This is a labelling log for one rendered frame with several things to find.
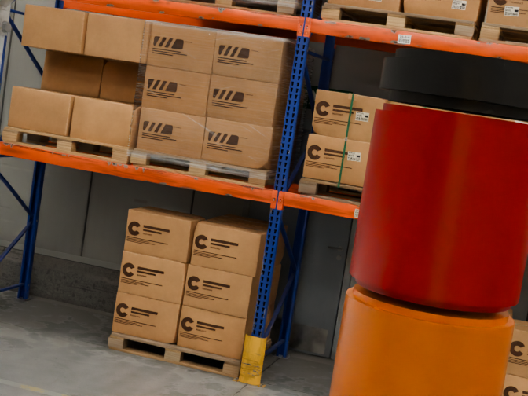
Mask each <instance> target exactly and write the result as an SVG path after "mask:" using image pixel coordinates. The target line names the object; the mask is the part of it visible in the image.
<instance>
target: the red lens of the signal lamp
mask: <svg viewBox="0 0 528 396"><path fill-rule="evenodd" d="M527 254H528V124H525V123H517V122H512V121H507V120H501V119H492V118H486V117H481V116H476V115H466V114H460V113H455V112H445V111H439V110H434V109H428V108H417V107H412V106H406V105H399V104H388V103H383V109H376V112H375V117H374V122H373V128H372V136H371V141H370V146H369V151H368V161H367V166H366V171H365V180H364V185H363V189H362V195H361V204H360V209H359V214H358V219H357V228H356V233H355V238H354V247H353V252H352V257H351V263H350V272H349V273H350V274H351V276H352V277H354V278H355V281H356V282H357V283H358V284H359V285H361V286H362V287H364V288H366V289H368V290H370V291H373V292H376V293H379V294H381V295H386V296H389V297H391V298H395V299H400V300H403V301H407V302H411V303H417V304H420V305H425V306H433V307H438V308H442V309H448V310H459V311H467V312H477V313H499V312H504V311H507V310H509V309H511V306H515V305H517V304H518V303H519V297H520V293H521V288H522V284H523V276H524V271H525V267H526V259H527Z"/></svg>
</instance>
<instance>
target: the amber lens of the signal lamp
mask: <svg viewBox="0 0 528 396"><path fill-rule="evenodd" d="M514 327H515V322H514V319H513V318H511V317H509V314H508V311H504V312H499V313H477V312H467V311H459V310H448V309H442V308H438V307H433V306H425V305H420V304H417V303H413V302H407V301H403V300H400V299H395V298H391V297H389V296H386V295H381V294H379V293H376V292H374V291H370V290H368V289H366V288H364V287H362V286H361V285H359V284H358V283H356V284H355V285H354V287H353V288H348V289H347V291H346V296H345V301H344V306H343V315H342V320H341V325H340V330H339V339H338V344H337V349H336V354H335V364H334V369H333V373H332V382H331V387H330V392H329V396H502V393H503V388H504V380H505V376H506V371H507V367H508V359H509V354H510V349H511V344H512V336H513V332H514Z"/></svg>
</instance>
